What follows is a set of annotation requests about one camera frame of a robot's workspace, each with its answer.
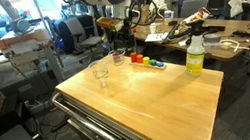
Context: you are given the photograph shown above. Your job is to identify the red toy peg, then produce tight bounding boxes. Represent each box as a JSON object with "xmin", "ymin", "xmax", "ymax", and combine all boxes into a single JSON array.
[{"xmin": 129, "ymin": 51, "xmax": 139, "ymax": 64}]

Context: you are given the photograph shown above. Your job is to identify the orange toy peg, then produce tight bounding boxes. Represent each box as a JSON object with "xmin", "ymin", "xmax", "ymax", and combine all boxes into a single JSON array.
[{"xmin": 135, "ymin": 53, "xmax": 145, "ymax": 65}]

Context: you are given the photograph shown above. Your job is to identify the snack chips bag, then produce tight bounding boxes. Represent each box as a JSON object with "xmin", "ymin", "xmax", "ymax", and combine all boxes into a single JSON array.
[{"xmin": 181, "ymin": 5, "xmax": 212, "ymax": 26}]

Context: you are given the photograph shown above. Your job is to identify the yellow toy peg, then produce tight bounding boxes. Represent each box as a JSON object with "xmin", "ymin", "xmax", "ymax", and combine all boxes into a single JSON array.
[{"xmin": 141, "ymin": 55, "xmax": 152, "ymax": 67}]

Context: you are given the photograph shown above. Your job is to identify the white paper cup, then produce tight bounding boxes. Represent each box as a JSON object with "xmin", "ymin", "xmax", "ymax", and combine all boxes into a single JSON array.
[{"xmin": 148, "ymin": 22, "xmax": 159, "ymax": 36}]

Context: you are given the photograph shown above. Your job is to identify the white plastic container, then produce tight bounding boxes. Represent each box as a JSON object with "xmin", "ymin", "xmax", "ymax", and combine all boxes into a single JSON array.
[{"xmin": 162, "ymin": 9, "xmax": 175, "ymax": 22}]

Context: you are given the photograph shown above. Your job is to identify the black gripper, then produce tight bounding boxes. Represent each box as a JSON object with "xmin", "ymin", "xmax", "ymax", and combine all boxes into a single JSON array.
[{"xmin": 115, "ymin": 11, "xmax": 140, "ymax": 56}]

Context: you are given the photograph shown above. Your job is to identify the white yellow spray bottle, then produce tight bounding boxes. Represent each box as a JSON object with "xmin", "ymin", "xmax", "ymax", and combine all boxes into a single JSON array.
[{"xmin": 178, "ymin": 19, "xmax": 213, "ymax": 77}]

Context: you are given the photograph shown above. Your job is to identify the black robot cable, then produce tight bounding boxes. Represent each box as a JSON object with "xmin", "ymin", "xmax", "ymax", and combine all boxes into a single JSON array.
[{"xmin": 125, "ymin": 0, "xmax": 162, "ymax": 31}]

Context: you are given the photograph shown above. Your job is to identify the long black rail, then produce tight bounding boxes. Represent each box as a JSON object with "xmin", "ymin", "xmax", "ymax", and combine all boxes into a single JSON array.
[{"xmin": 158, "ymin": 21, "xmax": 185, "ymax": 45}]

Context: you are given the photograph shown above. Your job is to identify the grey office chair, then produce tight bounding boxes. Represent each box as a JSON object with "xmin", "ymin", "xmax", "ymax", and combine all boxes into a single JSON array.
[{"xmin": 56, "ymin": 12, "xmax": 107, "ymax": 67}]

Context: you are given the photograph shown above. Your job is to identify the blue toy peg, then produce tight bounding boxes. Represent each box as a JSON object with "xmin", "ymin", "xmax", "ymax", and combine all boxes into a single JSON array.
[{"xmin": 155, "ymin": 60, "xmax": 166, "ymax": 69}]

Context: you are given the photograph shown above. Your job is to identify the black handheld tool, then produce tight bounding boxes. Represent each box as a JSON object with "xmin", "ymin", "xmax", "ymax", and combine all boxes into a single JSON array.
[{"xmin": 230, "ymin": 27, "xmax": 250, "ymax": 43}]

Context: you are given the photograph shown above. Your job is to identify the white paper sheets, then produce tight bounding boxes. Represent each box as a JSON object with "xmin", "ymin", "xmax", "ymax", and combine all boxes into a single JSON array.
[{"xmin": 143, "ymin": 30, "xmax": 171, "ymax": 44}]

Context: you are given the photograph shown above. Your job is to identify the green toy peg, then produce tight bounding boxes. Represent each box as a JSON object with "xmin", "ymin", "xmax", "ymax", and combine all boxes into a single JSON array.
[{"xmin": 149, "ymin": 58, "xmax": 159, "ymax": 68}]

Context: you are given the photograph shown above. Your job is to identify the grey tape roll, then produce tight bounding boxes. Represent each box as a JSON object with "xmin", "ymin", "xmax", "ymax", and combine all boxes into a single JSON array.
[{"xmin": 201, "ymin": 31, "xmax": 222, "ymax": 46}]

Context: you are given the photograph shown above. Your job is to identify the clear plastic cup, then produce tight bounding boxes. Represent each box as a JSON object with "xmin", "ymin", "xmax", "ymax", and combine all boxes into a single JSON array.
[
  {"xmin": 107, "ymin": 47, "xmax": 128, "ymax": 68},
  {"xmin": 90, "ymin": 62, "xmax": 112, "ymax": 90},
  {"xmin": 87, "ymin": 58, "xmax": 112, "ymax": 82}
]

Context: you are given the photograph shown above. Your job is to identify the wooden top tool cart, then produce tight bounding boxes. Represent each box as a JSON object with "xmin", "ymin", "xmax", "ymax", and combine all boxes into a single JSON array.
[{"xmin": 44, "ymin": 36, "xmax": 235, "ymax": 140}]

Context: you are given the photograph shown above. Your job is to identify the white cable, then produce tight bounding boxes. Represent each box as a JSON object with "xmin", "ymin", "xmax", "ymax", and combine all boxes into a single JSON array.
[{"xmin": 219, "ymin": 35, "xmax": 250, "ymax": 56}]

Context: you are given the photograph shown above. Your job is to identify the red toy radish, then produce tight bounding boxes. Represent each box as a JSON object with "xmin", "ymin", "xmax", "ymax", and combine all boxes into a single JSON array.
[{"xmin": 111, "ymin": 51, "xmax": 123, "ymax": 65}]

